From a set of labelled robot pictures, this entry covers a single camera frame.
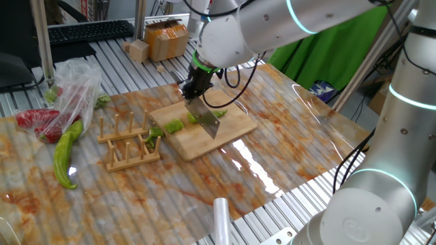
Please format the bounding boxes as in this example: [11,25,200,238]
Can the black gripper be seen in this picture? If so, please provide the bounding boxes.
[179,65,216,102]

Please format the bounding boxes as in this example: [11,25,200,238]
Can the steel cleaver knife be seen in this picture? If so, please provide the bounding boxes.
[169,69,221,140]

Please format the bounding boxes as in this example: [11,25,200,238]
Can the wooden cutting board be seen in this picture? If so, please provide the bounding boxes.
[149,88,258,163]

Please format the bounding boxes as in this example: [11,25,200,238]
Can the long green chili pepper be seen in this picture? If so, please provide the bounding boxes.
[186,108,229,125]

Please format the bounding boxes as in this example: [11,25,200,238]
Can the plastic bag of peppers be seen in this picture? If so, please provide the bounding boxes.
[94,93,112,110]

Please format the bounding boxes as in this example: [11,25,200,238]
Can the curved green chili pepper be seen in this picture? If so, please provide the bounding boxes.
[52,119,84,191]

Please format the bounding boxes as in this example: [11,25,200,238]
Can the red chili pepper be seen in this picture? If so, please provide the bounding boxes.
[15,108,61,130]
[33,114,82,144]

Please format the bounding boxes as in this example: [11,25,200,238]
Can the cut green pepper chunk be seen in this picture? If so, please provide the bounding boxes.
[163,118,185,135]
[149,126,166,139]

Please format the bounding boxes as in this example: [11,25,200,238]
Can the large wooden block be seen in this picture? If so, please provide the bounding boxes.
[128,39,151,64]

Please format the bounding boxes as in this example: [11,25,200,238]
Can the wooden peg rack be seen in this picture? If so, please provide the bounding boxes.
[97,111,161,173]

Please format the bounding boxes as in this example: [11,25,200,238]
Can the marble pattern plastic mat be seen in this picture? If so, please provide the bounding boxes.
[0,63,371,245]

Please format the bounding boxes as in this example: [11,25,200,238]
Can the clear plastic bag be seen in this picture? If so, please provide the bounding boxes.
[13,56,112,144]

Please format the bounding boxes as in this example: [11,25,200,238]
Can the blue patterned cloth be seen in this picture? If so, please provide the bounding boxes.
[308,80,337,103]

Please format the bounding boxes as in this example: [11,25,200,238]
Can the black keyboard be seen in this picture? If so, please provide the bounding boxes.
[47,19,136,46]

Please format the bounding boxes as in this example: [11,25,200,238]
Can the white plastic film roll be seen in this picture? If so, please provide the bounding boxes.
[213,197,232,245]

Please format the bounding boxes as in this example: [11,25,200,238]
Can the green cloth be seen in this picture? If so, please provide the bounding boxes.
[267,5,390,91]

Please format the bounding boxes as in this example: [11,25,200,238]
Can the chopped green pepper pieces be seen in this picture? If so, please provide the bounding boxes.
[43,84,59,105]

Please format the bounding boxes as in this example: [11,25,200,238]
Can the brown cardboard box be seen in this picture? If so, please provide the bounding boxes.
[367,87,393,116]

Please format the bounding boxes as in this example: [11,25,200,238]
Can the black computer monitor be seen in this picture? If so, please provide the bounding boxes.
[0,0,45,90]

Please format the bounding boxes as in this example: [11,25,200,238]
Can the black camera cable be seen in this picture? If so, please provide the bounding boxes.
[183,0,268,110]

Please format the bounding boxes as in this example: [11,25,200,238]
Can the aluminium frame post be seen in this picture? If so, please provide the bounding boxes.
[29,0,56,84]
[332,0,419,113]
[133,0,147,42]

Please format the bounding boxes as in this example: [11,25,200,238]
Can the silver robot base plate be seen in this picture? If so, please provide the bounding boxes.
[258,227,297,245]

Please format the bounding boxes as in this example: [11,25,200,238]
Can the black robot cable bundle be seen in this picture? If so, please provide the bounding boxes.
[332,127,376,195]

